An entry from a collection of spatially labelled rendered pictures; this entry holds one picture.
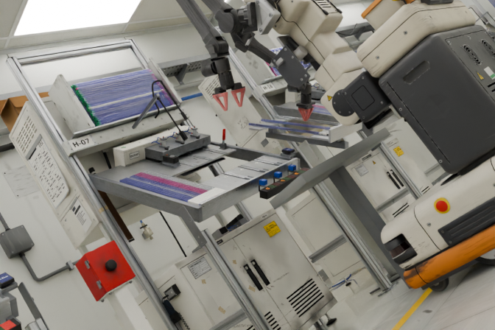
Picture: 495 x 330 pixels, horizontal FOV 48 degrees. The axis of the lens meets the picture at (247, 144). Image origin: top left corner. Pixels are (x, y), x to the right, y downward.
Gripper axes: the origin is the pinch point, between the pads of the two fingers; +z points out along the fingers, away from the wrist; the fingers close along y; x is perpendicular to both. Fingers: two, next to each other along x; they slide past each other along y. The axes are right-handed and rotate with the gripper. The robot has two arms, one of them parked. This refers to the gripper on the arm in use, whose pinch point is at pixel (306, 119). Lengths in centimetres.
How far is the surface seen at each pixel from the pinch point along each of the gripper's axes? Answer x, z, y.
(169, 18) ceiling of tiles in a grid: -261, -43, -166
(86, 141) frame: -62, 0, 97
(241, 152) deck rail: -15.5, 11.8, 37.3
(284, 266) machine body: 20, 60, 52
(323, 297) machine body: 36, 76, 42
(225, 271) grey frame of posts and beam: 31, 33, 111
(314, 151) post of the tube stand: 12.8, 12.9, 12.9
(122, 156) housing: -51, 8, 85
